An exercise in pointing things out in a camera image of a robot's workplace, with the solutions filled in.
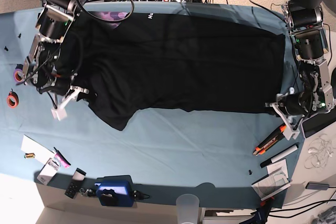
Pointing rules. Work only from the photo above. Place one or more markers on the black t-shirt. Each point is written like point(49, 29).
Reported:
point(171, 61)

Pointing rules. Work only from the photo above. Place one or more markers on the white paper card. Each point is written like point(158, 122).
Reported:
point(42, 154)

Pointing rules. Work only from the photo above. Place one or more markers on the red tape roll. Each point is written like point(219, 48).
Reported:
point(12, 99)

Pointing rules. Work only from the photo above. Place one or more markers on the teal table cloth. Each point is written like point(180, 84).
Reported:
point(167, 153)

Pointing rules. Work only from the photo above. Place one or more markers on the smartphone with purple case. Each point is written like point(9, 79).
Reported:
point(317, 123)

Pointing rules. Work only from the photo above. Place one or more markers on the clear plastic package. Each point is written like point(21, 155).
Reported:
point(49, 170)

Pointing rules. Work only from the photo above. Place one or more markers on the black white marker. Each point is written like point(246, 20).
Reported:
point(280, 155)

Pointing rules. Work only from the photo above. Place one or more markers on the pink marker pen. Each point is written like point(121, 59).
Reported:
point(61, 159)

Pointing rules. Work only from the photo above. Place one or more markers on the translucent plastic cup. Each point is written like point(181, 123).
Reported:
point(187, 207)

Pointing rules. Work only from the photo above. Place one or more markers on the small yellow battery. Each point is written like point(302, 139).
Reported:
point(29, 155)

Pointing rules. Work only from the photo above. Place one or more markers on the black remote control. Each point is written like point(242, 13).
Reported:
point(75, 183)

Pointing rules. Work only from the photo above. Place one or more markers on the purple tape roll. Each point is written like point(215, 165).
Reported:
point(18, 73)

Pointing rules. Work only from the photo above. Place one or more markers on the orange utility knife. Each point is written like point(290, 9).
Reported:
point(276, 136)

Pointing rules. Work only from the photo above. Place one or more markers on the blue box device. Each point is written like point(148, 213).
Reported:
point(115, 191)

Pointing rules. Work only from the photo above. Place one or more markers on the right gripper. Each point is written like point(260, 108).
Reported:
point(60, 112)

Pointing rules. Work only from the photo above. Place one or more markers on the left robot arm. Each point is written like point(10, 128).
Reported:
point(304, 21)

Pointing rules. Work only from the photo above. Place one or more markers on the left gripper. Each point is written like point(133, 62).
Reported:
point(279, 106)

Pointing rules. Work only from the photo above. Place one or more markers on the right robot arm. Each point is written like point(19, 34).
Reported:
point(39, 68)

